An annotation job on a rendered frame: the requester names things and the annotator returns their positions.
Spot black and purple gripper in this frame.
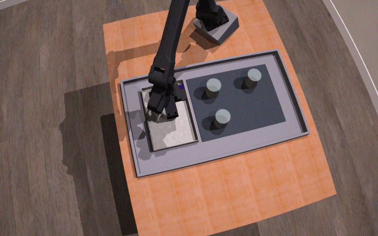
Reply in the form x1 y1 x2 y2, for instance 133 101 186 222
149 84 187 102

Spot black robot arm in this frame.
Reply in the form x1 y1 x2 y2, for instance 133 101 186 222
147 0 229 119

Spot white shallow rectangular tray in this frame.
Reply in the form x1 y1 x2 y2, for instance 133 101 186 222
141 79 199 152

